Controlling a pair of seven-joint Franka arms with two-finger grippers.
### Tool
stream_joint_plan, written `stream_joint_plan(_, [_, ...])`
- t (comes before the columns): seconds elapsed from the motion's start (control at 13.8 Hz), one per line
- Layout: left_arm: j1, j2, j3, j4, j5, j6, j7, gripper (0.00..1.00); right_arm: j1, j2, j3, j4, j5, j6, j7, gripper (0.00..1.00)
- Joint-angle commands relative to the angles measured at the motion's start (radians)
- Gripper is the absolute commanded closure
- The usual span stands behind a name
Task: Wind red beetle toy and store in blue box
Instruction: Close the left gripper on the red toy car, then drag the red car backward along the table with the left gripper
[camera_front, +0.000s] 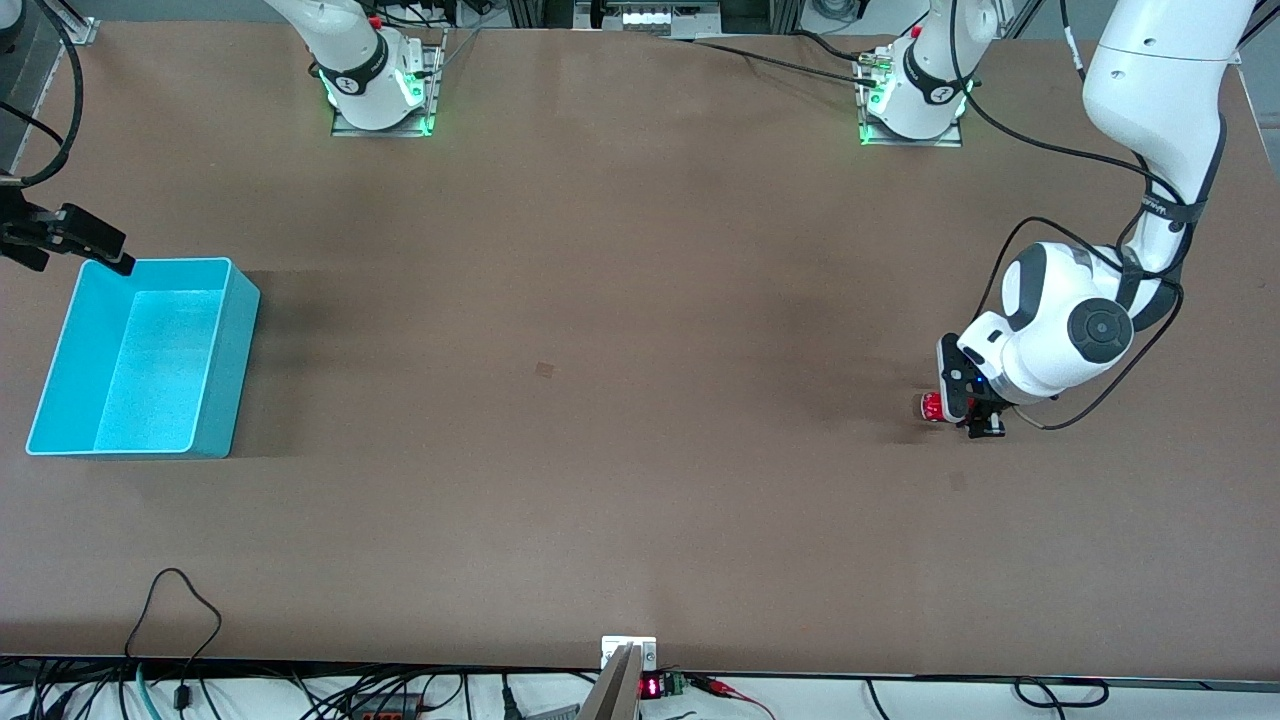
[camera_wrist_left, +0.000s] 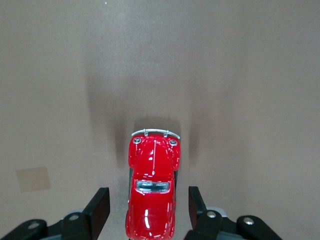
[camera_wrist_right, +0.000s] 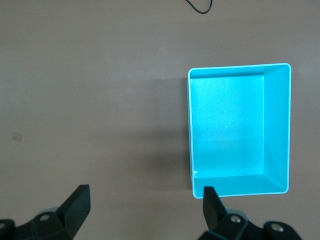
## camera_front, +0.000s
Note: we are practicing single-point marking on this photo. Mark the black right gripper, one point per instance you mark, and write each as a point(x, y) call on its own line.
point(22, 232)

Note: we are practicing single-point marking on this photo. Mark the red beetle toy car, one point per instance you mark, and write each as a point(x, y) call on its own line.
point(931, 407)

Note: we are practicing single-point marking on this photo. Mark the blue plastic box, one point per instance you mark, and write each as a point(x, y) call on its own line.
point(150, 370)

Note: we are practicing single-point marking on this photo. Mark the aluminium profile bar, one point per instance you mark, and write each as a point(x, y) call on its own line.
point(1020, 15)

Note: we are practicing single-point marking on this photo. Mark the green terminal block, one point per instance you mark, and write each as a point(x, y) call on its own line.
point(673, 685)

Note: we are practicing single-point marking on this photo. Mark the red LED display module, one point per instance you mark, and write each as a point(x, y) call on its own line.
point(650, 687)

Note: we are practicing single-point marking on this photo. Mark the white power strip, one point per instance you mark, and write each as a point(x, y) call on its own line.
point(655, 18)

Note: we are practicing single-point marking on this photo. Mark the black power strip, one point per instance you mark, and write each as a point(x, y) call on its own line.
point(385, 705)

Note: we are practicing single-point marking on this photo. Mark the aluminium corner bracket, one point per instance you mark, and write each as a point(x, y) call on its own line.
point(75, 25)

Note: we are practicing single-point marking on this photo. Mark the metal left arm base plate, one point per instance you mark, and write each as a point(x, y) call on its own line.
point(910, 142)

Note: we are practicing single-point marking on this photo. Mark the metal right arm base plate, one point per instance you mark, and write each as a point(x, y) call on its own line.
point(385, 132)

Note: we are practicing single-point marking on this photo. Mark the white metal bracket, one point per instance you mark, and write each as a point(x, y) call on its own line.
point(640, 648)

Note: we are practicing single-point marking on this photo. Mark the grey camera mount bar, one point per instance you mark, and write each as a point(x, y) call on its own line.
point(612, 695)

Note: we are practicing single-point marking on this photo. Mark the black metal frame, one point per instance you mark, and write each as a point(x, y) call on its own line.
point(540, 12)

